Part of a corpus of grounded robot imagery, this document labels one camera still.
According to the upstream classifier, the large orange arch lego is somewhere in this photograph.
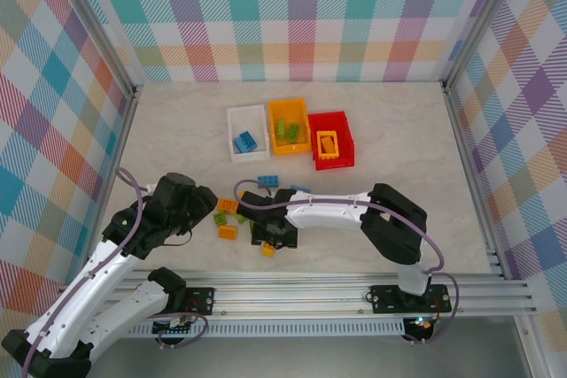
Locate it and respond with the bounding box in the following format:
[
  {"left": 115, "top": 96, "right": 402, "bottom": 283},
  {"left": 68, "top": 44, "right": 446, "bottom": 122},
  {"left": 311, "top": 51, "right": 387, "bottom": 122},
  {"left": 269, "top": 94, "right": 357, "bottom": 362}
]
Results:
[{"left": 216, "top": 197, "right": 241, "bottom": 216}]

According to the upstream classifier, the white plastic bin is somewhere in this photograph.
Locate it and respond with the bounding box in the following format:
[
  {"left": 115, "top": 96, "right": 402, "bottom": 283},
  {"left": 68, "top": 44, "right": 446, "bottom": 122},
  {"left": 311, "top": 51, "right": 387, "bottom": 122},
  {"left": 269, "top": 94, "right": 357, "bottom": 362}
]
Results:
[{"left": 226, "top": 104, "right": 272, "bottom": 164}]

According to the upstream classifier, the yellow plastic bin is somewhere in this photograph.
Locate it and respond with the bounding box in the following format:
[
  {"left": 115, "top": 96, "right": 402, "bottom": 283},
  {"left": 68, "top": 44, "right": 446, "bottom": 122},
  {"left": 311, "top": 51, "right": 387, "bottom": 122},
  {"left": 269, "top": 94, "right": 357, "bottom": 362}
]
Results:
[{"left": 268, "top": 97, "right": 313, "bottom": 157}]

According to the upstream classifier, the red plastic bin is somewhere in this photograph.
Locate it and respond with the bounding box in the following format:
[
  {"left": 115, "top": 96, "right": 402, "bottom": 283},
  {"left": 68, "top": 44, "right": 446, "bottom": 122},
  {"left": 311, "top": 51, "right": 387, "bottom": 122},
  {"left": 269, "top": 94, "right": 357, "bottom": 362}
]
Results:
[{"left": 307, "top": 111, "right": 357, "bottom": 173}]

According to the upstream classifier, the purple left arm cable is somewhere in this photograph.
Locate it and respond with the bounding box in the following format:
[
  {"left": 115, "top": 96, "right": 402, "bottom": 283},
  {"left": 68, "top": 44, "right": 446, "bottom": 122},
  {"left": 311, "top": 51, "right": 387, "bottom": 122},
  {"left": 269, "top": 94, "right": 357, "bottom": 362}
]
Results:
[{"left": 20, "top": 167, "right": 210, "bottom": 374}]

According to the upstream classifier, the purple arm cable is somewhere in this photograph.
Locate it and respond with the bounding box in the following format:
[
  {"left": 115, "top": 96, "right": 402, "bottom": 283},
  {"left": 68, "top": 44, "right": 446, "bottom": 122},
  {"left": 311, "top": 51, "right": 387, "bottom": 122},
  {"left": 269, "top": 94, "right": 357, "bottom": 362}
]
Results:
[
  {"left": 233, "top": 178, "right": 461, "bottom": 346},
  {"left": 20, "top": 167, "right": 210, "bottom": 374}
]

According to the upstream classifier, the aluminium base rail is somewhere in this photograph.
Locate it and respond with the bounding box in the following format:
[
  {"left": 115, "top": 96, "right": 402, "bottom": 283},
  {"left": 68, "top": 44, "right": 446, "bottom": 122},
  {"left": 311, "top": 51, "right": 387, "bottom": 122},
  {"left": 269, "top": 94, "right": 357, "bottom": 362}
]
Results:
[{"left": 105, "top": 274, "right": 538, "bottom": 320}]

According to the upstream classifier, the aluminium frame side rail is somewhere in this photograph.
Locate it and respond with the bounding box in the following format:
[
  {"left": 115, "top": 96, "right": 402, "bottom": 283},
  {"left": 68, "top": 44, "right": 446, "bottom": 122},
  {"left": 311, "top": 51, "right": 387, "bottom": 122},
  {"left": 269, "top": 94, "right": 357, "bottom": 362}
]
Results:
[
  {"left": 441, "top": 83, "right": 511, "bottom": 282},
  {"left": 99, "top": 85, "right": 144, "bottom": 228}
]

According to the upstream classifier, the slotted grey cable duct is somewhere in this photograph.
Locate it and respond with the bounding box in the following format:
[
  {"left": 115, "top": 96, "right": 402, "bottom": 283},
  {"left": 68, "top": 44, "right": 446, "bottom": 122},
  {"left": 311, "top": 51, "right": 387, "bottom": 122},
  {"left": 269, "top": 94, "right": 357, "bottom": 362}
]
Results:
[{"left": 126, "top": 321, "right": 407, "bottom": 339}]

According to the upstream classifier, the controller board with wires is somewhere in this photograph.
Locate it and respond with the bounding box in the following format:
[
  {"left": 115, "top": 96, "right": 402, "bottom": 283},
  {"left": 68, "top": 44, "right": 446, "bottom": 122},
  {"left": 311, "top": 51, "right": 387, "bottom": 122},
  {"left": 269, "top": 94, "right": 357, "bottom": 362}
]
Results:
[
  {"left": 153, "top": 302, "right": 200, "bottom": 336},
  {"left": 409, "top": 306, "right": 444, "bottom": 333}
]

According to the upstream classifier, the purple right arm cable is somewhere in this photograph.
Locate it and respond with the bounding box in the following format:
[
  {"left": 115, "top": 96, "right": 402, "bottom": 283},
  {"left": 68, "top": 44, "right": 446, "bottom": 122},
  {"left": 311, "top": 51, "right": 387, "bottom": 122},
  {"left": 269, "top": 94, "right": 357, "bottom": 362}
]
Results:
[{"left": 233, "top": 178, "right": 461, "bottom": 346}]

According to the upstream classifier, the aluminium frame post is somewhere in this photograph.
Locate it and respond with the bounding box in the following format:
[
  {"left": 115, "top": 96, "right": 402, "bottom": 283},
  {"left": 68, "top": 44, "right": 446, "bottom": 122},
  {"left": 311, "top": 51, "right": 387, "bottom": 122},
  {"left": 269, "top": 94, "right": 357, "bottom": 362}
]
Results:
[
  {"left": 49, "top": 0, "right": 146, "bottom": 100},
  {"left": 439, "top": 0, "right": 523, "bottom": 92}
]

